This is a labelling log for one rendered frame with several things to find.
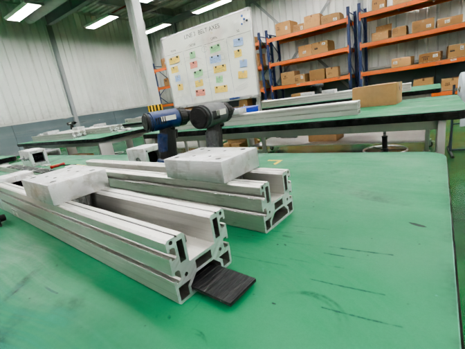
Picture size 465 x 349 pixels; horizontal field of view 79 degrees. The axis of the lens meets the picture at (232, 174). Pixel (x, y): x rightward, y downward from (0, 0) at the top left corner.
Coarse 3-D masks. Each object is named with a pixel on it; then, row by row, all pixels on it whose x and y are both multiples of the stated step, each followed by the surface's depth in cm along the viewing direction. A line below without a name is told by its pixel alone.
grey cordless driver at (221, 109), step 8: (208, 104) 73; (216, 104) 75; (224, 104) 79; (192, 112) 70; (200, 112) 70; (208, 112) 71; (216, 112) 72; (224, 112) 76; (232, 112) 83; (192, 120) 71; (200, 120) 70; (208, 120) 70; (216, 120) 73; (224, 120) 78; (200, 128) 72; (208, 128) 75; (216, 128) 75; (208, 136) 74; (216, 136) 75; (208, 144) 74; (216, 144) 75
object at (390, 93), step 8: (360, 88) 214; (368, 88) 210; (376, 88) 207; (384, 88) 203; (392, 88) 200; (400, 88) 208; (352, 96) 219; (360, 96) 215; (368, 96) 211; (376, 96) 208; (384, 96) 205; (392, 96) 202; (400, 96) 210; (368, 104) 213; (376, 104) 209; (384, 104) 206; (392, 104) 203; (312, 136) 404; (320, 136) 396; (328, 136) 389; (336, 136) 384; (224, 144) 488; (232, 144) 477; (240, 144) 472
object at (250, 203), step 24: (120, 168) 87; (144, 168) 79; (264, 168) 55; (144, 192) 70; (168, 192) 62; (192, 192) 56; (216, 192) 54; (240, 192) 48; (264, 192) 46; (288, 192) 53; (240, 216) 50; (264, 216) 47
